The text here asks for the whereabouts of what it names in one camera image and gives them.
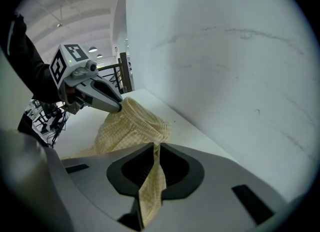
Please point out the yellow checked pants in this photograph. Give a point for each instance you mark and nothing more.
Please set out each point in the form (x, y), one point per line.
(130, 130)

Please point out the black metal railing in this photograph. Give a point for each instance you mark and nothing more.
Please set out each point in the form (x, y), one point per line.
(112, 72)

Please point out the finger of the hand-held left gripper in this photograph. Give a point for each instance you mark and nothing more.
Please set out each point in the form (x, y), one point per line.
(100, 102)
(106, 85)

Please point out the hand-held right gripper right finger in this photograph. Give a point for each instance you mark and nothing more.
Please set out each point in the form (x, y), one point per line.
(220, 191)

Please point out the brown wooden post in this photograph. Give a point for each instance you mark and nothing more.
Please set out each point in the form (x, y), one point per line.
(125, 73)

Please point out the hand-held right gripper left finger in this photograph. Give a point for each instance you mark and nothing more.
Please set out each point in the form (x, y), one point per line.
(95, 176)

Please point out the round ceiling lamp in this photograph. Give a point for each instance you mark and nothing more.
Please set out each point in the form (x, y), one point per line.
(99, 55)
(93, 49)

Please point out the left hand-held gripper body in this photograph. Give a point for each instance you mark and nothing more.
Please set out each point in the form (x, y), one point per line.
(62, 63)

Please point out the black tripod stands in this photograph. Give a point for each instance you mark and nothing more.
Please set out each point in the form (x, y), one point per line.
(48, 119)

